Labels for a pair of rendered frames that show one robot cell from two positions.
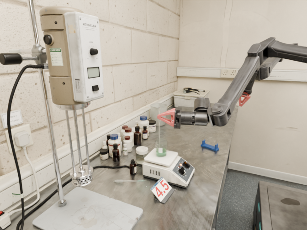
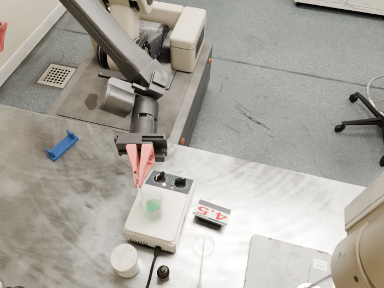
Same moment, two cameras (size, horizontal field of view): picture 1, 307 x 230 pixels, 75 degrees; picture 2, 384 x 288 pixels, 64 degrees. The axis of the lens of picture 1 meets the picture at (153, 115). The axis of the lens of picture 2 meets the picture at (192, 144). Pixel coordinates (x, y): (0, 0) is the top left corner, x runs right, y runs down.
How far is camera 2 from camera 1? 85 cm
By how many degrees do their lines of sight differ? 83
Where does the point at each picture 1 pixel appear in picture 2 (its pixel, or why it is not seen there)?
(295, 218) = not seen: hidden behind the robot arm
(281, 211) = (109, 115)
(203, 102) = (123, 91)
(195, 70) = not seen: outside the picture
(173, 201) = (223, 199)
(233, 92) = (123, 35)
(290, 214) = not seen: hidden behind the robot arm
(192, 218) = (246, 178)
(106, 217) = (282, 280)
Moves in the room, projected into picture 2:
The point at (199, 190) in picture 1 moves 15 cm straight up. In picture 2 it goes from (195, 169) to (196, 139)
